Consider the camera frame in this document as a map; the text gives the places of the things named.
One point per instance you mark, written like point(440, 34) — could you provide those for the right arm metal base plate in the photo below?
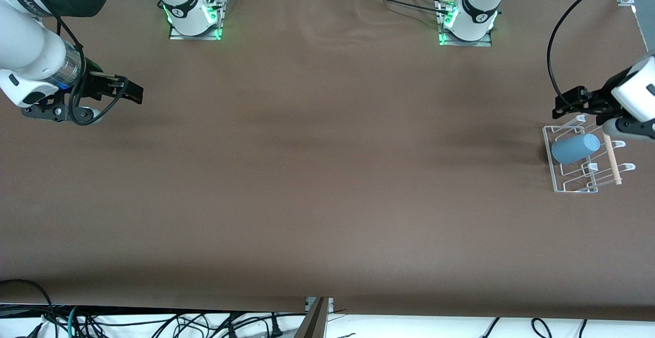
point(176, 35)

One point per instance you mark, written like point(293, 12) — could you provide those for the wooden rack rod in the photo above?
point(614, 161)

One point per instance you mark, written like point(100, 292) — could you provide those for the blue plastic cup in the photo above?
point(575, 149)

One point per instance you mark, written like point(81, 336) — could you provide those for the aluminium frame profile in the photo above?
point(314, 320)

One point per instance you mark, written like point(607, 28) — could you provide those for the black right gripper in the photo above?
point(93, 81)

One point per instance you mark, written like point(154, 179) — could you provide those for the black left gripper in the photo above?
point(603, 96)

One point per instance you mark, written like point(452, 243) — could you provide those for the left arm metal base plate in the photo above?
point(483, 43)

